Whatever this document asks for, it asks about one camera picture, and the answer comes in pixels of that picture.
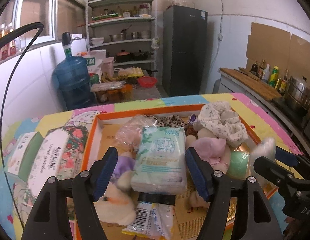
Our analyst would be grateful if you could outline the white green flour sack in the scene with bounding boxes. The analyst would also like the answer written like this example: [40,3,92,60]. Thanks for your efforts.
[77,50,106,85]

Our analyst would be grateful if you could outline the red cooking pot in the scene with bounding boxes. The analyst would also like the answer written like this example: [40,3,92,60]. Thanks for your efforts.
[115,50,131,62]

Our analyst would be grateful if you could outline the wooden cutting board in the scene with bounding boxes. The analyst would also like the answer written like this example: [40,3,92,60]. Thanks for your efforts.
[219,67,283,102]

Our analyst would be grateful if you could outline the white packet with black band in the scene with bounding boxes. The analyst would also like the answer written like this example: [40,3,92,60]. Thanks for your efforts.
[122,192,176,239]

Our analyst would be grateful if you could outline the grey kitchen counter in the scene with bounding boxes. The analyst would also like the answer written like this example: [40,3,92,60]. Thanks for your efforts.
[217,67,310,153]

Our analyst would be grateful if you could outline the bagged egg tray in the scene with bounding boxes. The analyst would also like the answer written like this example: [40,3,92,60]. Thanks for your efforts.
[117,67,145,78]

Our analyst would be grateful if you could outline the sliding window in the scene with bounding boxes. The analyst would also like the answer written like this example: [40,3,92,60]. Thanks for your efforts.
[12,0,85,43]

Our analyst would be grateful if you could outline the shrink-wrapped drink bottle pack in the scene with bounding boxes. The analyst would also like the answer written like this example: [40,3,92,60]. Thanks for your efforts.
[0,22,16,63]

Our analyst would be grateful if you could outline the bananas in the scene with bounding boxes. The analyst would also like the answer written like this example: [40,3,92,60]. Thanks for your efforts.
[101,72,120,82]

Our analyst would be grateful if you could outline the floral tissue box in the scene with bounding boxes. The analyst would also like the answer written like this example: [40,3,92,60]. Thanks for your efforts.
[27,125,91,200]

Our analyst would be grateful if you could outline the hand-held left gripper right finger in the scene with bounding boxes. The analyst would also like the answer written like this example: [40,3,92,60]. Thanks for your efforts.
[185,147,282,240]

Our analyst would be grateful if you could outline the clear noodle container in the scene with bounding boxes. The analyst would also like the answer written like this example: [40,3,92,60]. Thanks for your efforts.
[91,82,123,92]

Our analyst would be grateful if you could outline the dark grey refrigerator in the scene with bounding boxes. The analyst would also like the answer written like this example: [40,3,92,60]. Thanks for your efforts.
[162,5,208,97]

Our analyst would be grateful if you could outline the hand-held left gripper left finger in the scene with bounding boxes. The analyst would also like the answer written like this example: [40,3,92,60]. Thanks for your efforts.
[21,147,119,240]

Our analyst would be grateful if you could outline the black wok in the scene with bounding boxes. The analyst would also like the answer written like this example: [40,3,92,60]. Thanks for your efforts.
[131,50,154,61]

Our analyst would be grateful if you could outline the cardboard sheet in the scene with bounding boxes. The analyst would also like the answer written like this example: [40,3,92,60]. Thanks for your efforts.
[245,22,310,80]

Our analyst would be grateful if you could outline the red plastic basket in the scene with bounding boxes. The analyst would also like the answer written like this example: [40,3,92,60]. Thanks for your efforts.
[137,77,158,88]

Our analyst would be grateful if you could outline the orange cardboard box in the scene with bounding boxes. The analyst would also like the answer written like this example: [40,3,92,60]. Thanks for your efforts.
[80,102,285,230]

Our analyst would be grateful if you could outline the black cable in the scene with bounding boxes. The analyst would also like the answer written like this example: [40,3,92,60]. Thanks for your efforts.
[0,22,45,233]

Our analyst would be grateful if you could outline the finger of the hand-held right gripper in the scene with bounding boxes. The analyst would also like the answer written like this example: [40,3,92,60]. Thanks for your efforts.
[254,156,294,188]
[275,147,307,164]

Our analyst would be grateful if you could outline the low grey table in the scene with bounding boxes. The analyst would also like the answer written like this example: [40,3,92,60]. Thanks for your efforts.
[93,70,162,103]

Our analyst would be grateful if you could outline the colourful printed blanket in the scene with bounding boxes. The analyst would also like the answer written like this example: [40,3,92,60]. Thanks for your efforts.
[0,92,305,240]

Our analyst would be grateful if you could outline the cooking oil bottle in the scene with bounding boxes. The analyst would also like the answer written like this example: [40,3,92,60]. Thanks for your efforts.
[280,70,290,95]

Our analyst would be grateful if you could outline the black water pump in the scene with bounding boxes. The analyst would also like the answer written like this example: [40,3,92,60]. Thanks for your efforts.
[61,32,73,53]

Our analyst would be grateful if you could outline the grey metal shelf rack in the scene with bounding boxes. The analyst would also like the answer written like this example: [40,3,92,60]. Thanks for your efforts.
[86,0,158,73]

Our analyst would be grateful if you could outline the white green tissue pack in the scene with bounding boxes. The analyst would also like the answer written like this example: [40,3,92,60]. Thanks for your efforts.
[131,126,187,194]

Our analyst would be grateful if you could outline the blue water jug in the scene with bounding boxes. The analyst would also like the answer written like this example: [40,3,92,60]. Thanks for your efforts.
[53,52,93,110]

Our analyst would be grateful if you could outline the green bottle yellow cap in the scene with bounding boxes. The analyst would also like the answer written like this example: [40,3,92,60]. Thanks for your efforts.
[268,66,280,87]

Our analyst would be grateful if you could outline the clear plastic bag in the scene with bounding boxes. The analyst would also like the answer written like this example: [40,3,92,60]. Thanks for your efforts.
[116,115,158,153]

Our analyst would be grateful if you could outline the steel steamer pot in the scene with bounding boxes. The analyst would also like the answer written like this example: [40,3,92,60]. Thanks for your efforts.
[285,76,310,110]

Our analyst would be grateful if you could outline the leopard print scarf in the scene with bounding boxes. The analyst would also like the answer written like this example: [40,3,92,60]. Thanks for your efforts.
[155,114,188,130]

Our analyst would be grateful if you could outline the white patterned cloth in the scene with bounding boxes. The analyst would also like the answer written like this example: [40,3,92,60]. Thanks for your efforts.
[198,101,249,148]

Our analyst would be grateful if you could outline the beige plush toy pink dress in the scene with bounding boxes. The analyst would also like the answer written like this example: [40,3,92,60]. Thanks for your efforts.
[95,127,233,227]

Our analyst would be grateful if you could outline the green white mask box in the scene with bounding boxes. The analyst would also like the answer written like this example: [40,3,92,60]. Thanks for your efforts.
[6,131,46,183]

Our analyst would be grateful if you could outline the white plastic bottle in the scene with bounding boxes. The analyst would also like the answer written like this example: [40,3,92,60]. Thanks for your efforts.
[262,64,271,83]

